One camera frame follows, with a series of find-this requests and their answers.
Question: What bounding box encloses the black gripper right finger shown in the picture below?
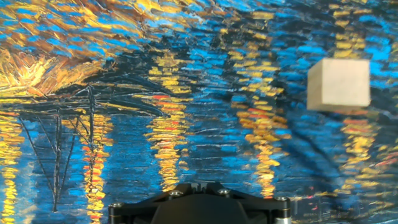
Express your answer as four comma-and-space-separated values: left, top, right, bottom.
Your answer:
236, 189, 292, 224

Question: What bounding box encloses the blue starry night tablecloth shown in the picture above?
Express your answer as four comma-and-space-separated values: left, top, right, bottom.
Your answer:
0, 0, 398, 224

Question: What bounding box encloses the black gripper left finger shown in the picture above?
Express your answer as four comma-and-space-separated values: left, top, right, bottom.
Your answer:
108, 193, 165, 224

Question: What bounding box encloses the small wooden cube block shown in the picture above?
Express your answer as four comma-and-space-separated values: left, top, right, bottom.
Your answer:
306, 58, 371, 113

